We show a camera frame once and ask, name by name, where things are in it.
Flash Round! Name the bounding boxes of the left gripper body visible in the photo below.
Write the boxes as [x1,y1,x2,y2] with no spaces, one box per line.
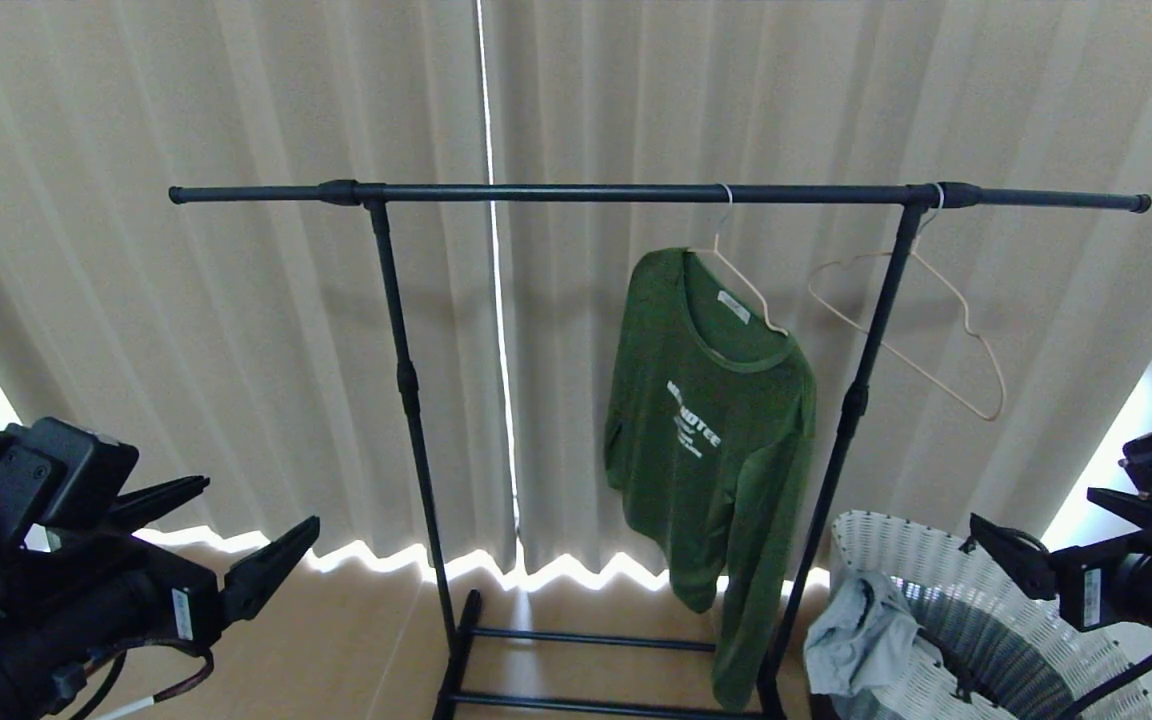
[0,545,227,716]

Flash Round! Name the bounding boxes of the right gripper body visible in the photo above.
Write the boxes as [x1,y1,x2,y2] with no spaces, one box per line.
[1051,535,1152,633]

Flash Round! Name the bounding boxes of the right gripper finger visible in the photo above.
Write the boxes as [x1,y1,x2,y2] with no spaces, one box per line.
[969,513,1059,603]
[1086,487,1152,541]

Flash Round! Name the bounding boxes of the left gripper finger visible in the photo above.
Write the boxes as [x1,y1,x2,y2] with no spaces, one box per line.
[101,475,210,536]
[221,515,321,623]

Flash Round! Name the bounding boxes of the pale grey garment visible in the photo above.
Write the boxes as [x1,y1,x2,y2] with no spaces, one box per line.
[803,570,922,720]

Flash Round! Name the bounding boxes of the green long-sleeved shirt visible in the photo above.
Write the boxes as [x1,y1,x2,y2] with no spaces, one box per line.
[603,247,819,713]

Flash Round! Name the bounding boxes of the pink clothes hanger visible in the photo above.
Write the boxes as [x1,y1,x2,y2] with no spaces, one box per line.
[686,185,792,338]
[806,195,1007,421]

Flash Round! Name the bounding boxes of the white laundry basket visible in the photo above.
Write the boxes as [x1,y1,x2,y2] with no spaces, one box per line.
[811,510,1152,720]

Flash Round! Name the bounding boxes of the black clothes rack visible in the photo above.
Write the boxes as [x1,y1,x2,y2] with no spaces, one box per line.
[168,180,1152,720]

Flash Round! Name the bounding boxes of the beige curtain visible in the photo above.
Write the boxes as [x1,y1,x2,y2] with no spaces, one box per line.
[0,0,1152,591]

